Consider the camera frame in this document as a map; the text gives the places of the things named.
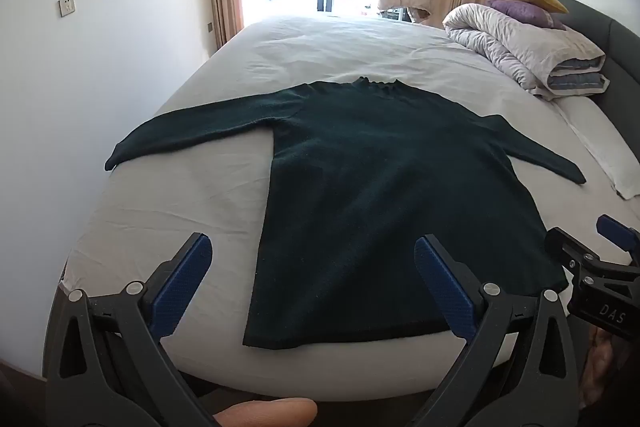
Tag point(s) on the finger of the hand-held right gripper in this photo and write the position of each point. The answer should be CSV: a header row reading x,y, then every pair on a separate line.
x,y
567,249
619,231

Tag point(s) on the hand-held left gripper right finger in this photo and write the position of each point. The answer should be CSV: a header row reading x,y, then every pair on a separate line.
x,y
445,289

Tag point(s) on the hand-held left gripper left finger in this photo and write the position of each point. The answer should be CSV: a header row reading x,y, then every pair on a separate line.
x,y
184,279

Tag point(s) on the dark green sweater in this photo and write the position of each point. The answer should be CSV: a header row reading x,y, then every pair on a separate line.
x,y
375,207

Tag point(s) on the person's left hand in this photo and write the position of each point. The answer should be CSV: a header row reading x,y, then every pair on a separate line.
x,y
265,413

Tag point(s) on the flat white pillow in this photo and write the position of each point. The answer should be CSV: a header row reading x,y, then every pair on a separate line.
x,y
605,147

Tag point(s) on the grey-green bed headboard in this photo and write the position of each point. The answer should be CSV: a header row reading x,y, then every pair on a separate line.
x,y
620,57

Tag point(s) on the folded grey duvet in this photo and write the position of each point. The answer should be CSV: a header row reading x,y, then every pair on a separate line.
x,y
520,42

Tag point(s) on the purple pillow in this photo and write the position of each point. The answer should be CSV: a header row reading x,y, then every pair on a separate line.
x,y
525,13

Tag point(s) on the bed with white sheet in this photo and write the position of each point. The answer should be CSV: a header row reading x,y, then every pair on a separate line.
x,y
350,52

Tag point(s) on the beige wall socket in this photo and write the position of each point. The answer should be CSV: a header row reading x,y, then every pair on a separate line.
x,y
67,6

